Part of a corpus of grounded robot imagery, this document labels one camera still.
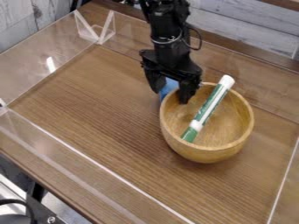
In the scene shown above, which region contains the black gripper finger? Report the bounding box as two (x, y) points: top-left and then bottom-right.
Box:
(144, 67), (166, 94)
(179, 79), (202, 104)

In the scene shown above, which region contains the black cable bottom left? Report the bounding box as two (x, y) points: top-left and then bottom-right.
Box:
(0, 197), (43, 224)

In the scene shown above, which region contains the clear acrylic corner bracket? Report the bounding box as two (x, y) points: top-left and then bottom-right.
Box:
(73, 10), (116, 46)

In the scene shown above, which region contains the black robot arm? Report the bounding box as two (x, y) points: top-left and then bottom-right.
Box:
(113, 0), (202, 104)

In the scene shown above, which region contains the green white Expo marker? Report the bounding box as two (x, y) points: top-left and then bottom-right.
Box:
(182, 74), (235, 143)

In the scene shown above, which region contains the brown wooden bowl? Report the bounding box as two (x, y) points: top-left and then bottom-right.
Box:
(159, 82), (255, 164)

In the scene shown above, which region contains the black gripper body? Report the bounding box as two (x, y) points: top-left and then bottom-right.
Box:
(139, 36), (202, 82)

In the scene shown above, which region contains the blue rectangular block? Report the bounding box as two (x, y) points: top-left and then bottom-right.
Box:
(159, 77), (179, 101)

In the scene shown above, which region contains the black metal table frame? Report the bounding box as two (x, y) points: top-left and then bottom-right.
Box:
(0, 156), (68, 224)

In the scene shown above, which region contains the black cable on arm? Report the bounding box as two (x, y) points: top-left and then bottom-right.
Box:
(182, 24), (203, 51)

